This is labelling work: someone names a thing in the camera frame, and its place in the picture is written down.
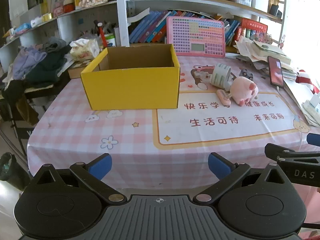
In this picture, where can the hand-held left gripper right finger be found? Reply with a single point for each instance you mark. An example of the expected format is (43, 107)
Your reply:
(220, 166)

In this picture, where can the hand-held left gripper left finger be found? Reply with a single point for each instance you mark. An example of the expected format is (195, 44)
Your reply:
(101, 166)

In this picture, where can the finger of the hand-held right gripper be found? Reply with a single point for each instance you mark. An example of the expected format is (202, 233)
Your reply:
(280, 151)
(314, 139)

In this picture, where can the small pink clip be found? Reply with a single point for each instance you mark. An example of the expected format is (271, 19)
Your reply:
(223, 97)

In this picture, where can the pink plush pig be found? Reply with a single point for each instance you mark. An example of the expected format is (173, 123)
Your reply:
(243, 90)

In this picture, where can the yellow cardboard box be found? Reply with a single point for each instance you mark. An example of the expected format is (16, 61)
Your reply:
(132, 90)

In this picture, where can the grey patterned cube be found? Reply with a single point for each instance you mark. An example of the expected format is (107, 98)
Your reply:
(246, 73)

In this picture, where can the clear tape roll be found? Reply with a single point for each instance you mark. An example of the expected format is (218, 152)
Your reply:
(221, 76)

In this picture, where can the person's pink garment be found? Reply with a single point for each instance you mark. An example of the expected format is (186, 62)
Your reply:
(310, 205)

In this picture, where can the pink checkered printed tablecloth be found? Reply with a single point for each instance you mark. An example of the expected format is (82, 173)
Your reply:
(125, 135)

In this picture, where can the stack of white papers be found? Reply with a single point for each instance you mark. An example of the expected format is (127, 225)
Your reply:
(297, 97)

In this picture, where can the red and white plush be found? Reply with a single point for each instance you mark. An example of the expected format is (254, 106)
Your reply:
(306, 78)

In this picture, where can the black smartphone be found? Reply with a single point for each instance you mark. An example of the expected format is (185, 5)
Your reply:
(275, 71)

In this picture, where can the checkered board box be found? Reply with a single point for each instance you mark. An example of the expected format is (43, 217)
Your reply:
(75, 70)

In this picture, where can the messy pile of papers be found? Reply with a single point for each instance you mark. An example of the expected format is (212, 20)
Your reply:
(255, 52)

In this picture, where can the pile of clothes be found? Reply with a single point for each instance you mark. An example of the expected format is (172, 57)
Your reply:
(42, 65)

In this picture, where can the floral tissue pack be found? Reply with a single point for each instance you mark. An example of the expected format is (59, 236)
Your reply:
(83, 50)

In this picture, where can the row of colourful books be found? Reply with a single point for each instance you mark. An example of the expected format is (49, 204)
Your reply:
(246, 33)

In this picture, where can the red box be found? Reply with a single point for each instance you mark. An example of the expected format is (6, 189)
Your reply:
(253, 25)

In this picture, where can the pink learning tablet toy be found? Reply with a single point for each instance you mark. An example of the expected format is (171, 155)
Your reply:
(196, 36)

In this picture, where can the small black device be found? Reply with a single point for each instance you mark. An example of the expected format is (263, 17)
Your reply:
(275, 11)

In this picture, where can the row of blue books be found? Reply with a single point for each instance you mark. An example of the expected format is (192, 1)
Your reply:
(147, 27)

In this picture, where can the white bookshelf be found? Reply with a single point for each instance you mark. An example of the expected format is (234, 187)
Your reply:
(122, 17)

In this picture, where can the red jar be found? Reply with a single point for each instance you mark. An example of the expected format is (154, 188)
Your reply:
(68, 5)

